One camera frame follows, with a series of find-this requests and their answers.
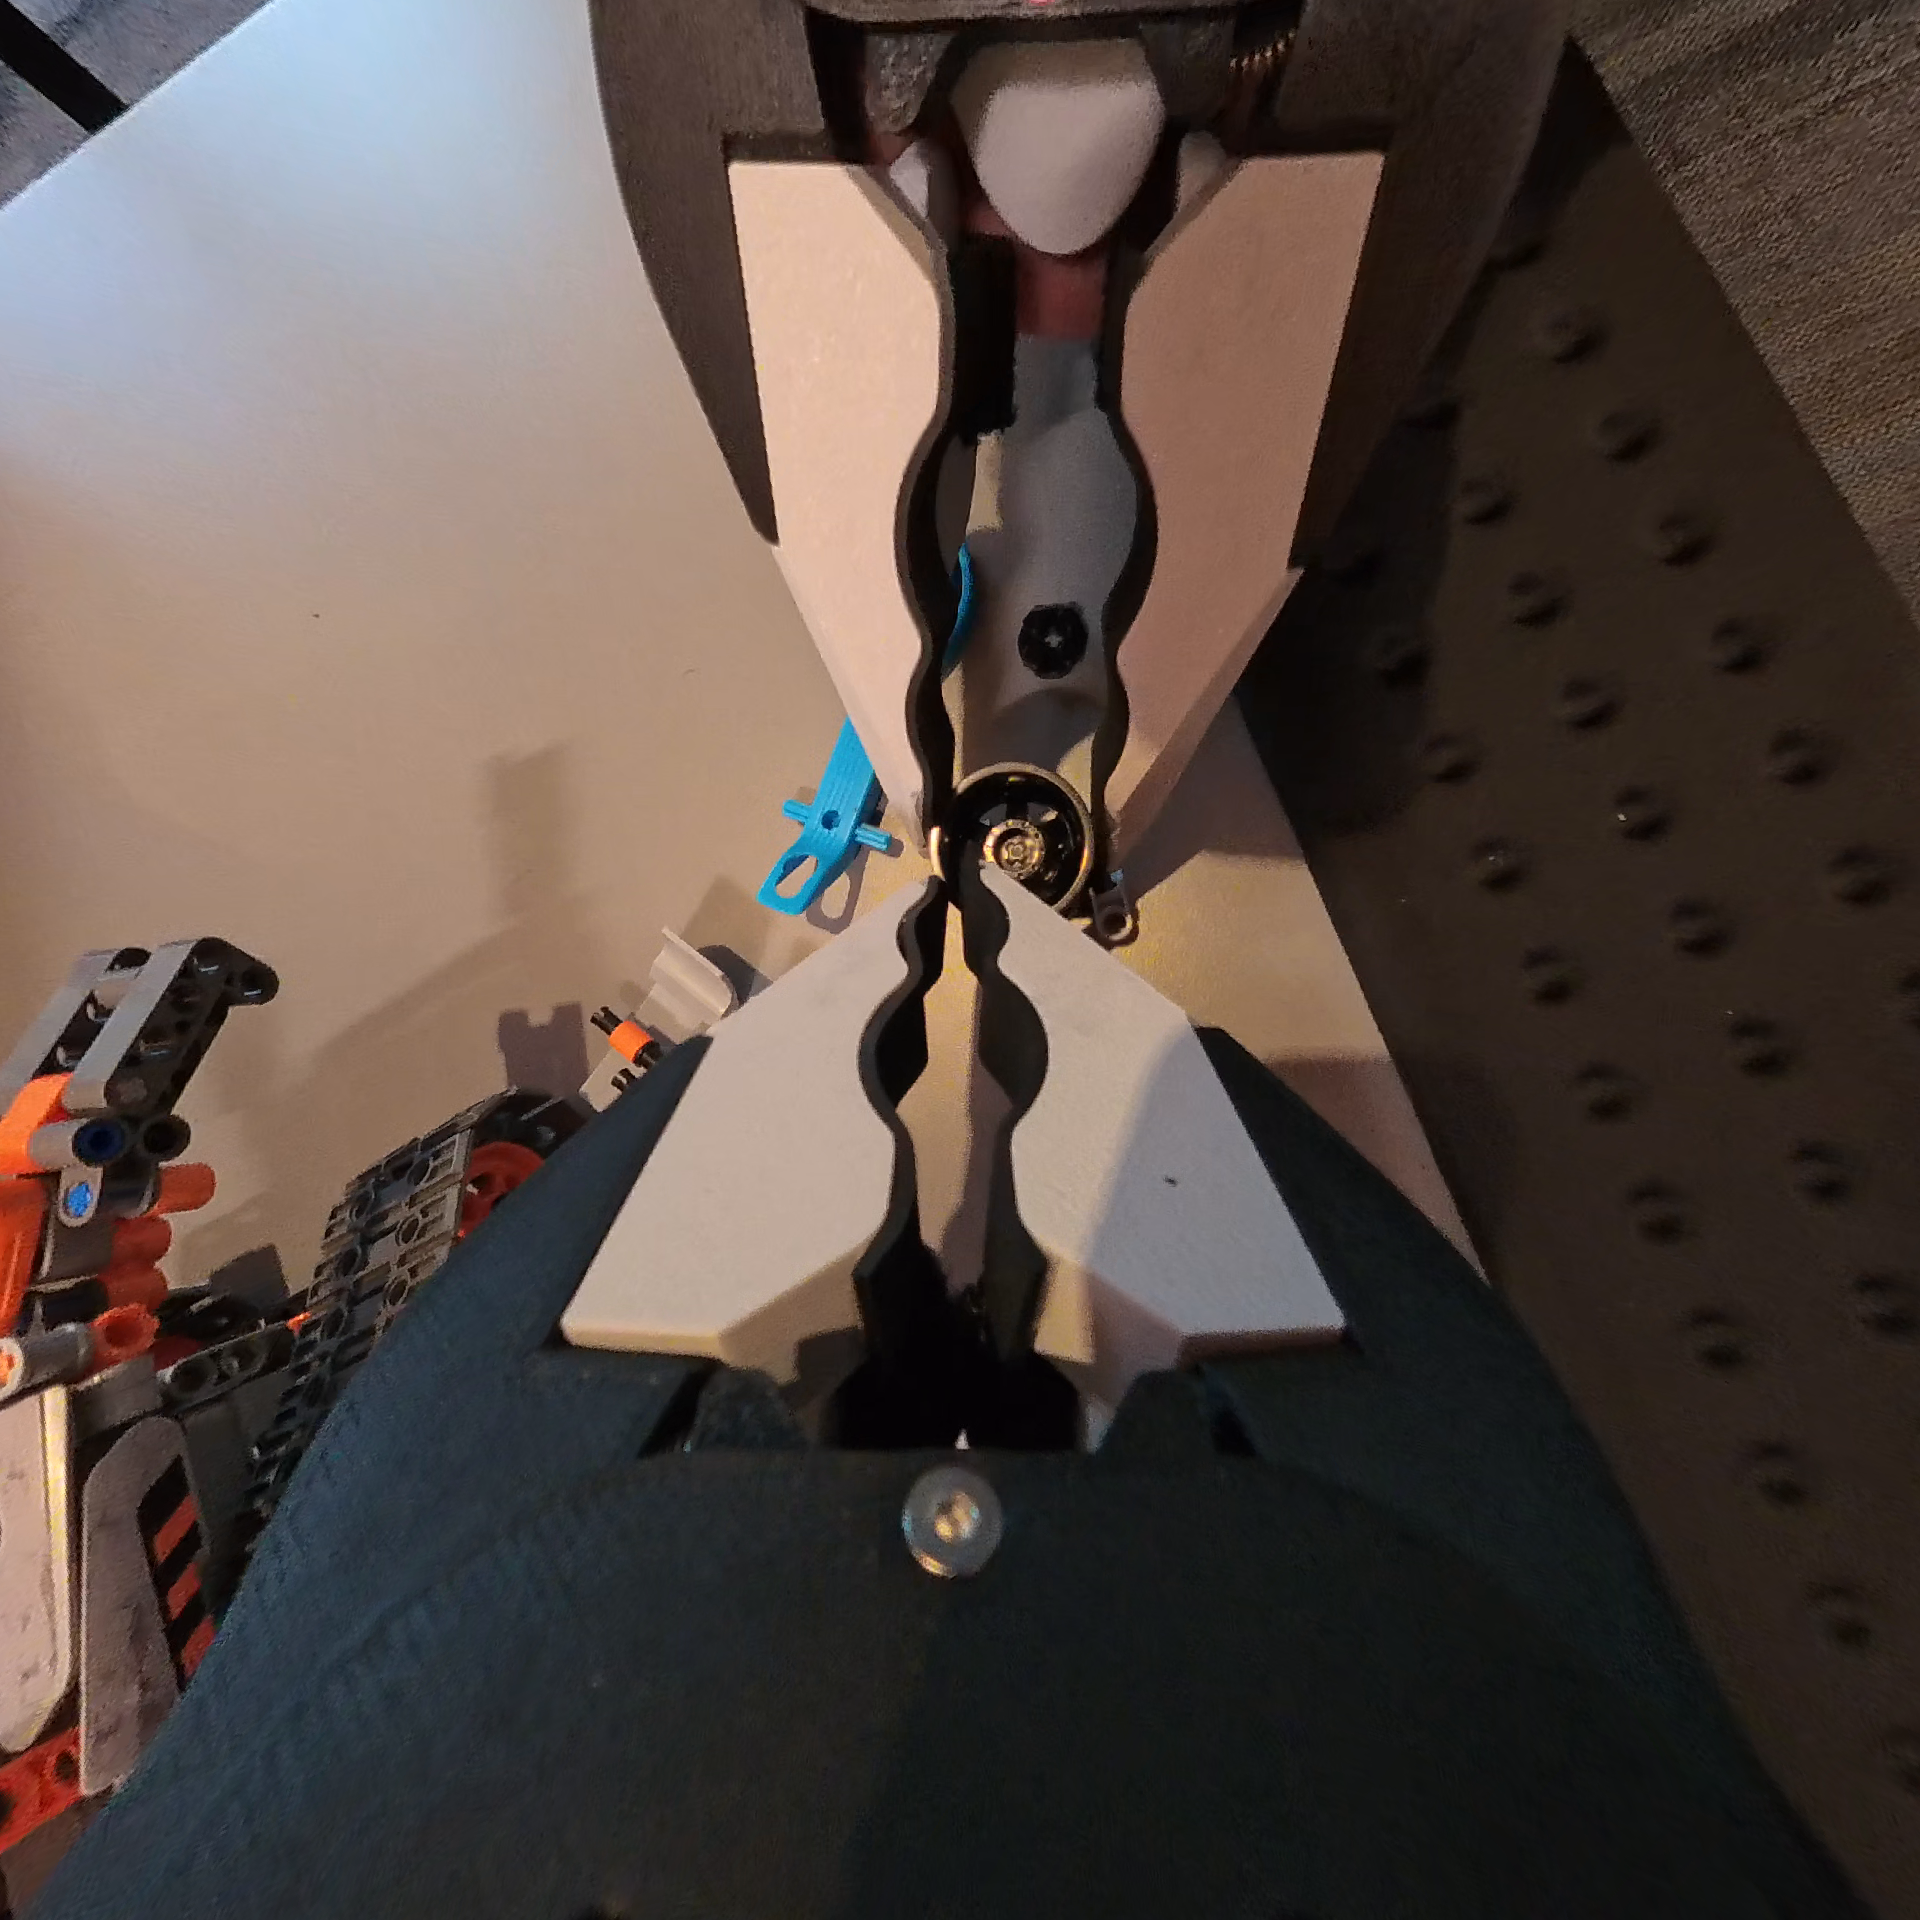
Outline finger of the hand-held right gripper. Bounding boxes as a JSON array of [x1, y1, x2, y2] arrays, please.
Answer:
[[1094, 147, 1386, 881], [726, 159, 970, 848]]

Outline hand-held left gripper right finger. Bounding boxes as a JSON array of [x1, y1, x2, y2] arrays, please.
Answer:
[[959, 867, 1349, 1405]]

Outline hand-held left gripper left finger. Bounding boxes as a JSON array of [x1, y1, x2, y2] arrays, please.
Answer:
[[559, 878, 951, 1375]]

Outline black toy wheel hub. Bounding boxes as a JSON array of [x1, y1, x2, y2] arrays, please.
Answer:
[[930, 761, 1119, 922]]

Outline grey block assembly orange pins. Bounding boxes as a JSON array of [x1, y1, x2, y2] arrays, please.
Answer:
[[589, 928, 774, 1104]]

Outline blue plastic separator tool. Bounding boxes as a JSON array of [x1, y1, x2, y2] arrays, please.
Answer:
[[755, 545, 981, 922]]

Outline dark dimpled mat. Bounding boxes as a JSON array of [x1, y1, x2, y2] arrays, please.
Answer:
[[1246, 135, 1920, 1920]]

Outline grey orange tracked toy robot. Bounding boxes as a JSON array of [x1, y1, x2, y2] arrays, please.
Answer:
[[0, 938, 601, 1840]]

